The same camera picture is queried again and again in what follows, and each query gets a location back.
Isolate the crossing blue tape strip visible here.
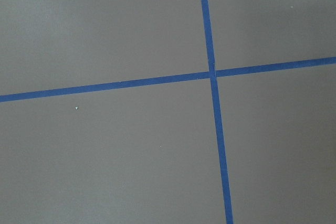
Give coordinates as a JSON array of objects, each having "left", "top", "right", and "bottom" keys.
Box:
[{"left": 201, "top": 0, "right": 234, "bottom": 223}]

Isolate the long blue tape strip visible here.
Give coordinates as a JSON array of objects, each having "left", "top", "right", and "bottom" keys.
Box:
[{"left": 1, "top": 57, "right": 335, "bottom": 103}]

